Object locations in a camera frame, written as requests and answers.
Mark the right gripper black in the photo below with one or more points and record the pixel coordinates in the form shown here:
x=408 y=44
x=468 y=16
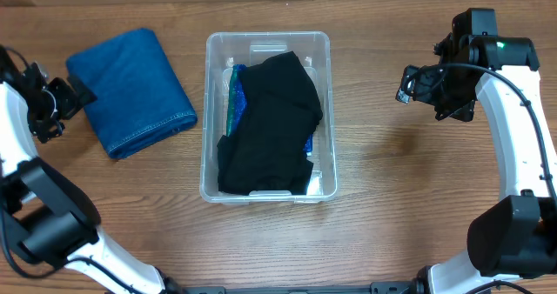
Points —
x=462 y=109

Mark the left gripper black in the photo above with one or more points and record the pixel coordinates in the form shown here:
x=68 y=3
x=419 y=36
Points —
x=69 y=105

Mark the blue denim cloth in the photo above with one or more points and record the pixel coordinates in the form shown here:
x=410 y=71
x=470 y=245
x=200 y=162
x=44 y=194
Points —
x=139 y=99

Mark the sparkly blue sequin cloth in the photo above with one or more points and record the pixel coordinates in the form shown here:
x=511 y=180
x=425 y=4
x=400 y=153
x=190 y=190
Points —
x=238 y=119

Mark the black cloth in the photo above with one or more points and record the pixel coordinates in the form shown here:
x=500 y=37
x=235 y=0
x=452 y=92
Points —
x=256 y=161
x=280 y=91

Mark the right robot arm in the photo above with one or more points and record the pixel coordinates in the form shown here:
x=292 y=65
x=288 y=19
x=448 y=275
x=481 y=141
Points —
x=516 y=238

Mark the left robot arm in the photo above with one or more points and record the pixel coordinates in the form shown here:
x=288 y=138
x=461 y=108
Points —
x=45 y=218

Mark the clear plastic storage bin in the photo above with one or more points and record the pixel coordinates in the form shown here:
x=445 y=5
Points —
x=226 y=50

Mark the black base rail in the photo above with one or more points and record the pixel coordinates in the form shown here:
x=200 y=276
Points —
x=287 y=290

